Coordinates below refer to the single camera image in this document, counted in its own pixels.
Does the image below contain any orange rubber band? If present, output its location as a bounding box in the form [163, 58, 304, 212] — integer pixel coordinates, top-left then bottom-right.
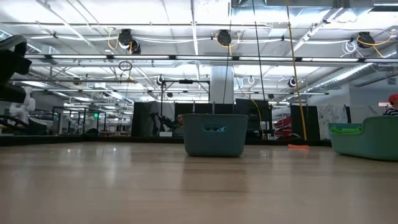
[287, 143, 310, 151]

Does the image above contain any red rack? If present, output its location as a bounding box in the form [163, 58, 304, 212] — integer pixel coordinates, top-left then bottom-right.
[273, 116, 293, 138]

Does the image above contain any black mesh computer case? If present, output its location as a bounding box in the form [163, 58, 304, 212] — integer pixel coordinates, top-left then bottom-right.
[234, 98, 274, 139]

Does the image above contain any black ceiling cable reel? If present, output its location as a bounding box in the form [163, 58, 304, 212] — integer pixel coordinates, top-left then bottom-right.
[107, 28, 141, 55]
[214, 29, 241, 48]
[356, 30, 396, 57]

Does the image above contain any white patterned cover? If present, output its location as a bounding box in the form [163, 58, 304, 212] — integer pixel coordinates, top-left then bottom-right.
[317, 103, 349, 139]

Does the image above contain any person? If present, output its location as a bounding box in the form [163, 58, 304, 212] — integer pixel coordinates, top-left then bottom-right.
[172, 113, 185, 138]
[382, 93, 398, 116]

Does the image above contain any white pillar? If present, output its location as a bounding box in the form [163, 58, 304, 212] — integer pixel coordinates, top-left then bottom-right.
[210, 63, 234, 105]

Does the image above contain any blue plastic basket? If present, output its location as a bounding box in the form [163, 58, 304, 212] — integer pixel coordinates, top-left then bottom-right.
[182, 113, 249, 157]

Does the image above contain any yellow hanging cable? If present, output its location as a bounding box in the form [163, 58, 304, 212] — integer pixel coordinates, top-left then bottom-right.
[284, 0, 308, 141]

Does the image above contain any blue rubber band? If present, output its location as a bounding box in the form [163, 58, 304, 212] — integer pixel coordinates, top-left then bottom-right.
[201, 123, 229, 133]

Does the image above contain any black partition panel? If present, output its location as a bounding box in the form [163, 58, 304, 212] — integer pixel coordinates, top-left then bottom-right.
[290, 105, 321, 141]
[132, 101, 175, 138]

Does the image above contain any thin black hanging cable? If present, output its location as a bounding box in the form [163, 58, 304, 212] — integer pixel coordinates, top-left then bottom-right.
[222, 9, 233, 105]

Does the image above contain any green plastic basket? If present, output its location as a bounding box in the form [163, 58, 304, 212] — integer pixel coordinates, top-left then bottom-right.
[328, 115, 398, 162]

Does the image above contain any black camera stand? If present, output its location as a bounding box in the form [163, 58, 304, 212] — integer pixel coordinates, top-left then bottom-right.
[157, 78, 212, 113]

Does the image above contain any silver ceiling duct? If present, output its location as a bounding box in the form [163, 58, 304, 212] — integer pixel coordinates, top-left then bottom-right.
[306, 60, 398, 91]

